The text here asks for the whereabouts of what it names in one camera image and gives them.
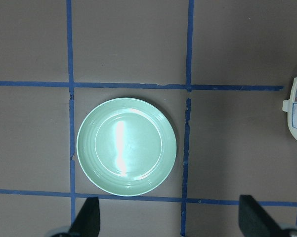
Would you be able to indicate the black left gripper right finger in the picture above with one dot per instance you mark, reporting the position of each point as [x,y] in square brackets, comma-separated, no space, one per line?
[254,221]

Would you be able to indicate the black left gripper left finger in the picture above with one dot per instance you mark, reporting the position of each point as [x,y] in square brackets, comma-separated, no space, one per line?
[87,222]

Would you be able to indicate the green plate on left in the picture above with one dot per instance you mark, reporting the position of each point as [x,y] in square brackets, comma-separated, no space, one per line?
[126,147]

